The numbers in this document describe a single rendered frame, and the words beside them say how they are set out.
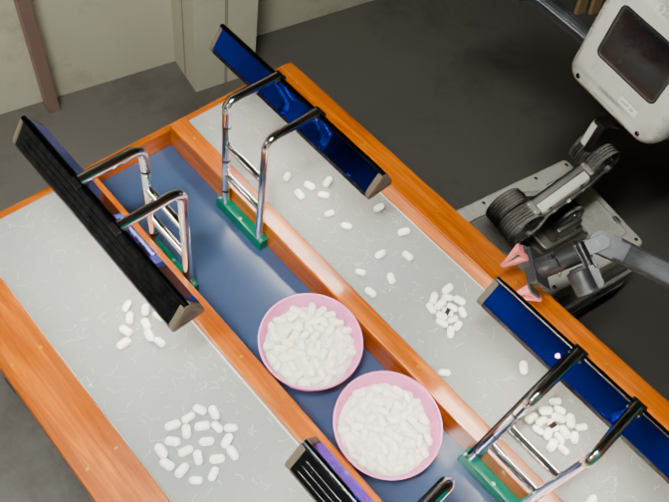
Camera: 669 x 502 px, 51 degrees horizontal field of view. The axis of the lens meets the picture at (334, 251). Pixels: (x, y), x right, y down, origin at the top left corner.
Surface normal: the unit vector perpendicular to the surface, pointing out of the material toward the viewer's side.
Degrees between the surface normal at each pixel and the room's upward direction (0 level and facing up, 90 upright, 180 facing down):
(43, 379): 0
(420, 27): 0
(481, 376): 0
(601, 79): 90
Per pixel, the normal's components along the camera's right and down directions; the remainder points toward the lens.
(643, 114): -0.84, 0.39
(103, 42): 0.53, 0.75
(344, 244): 0.14, -0.54
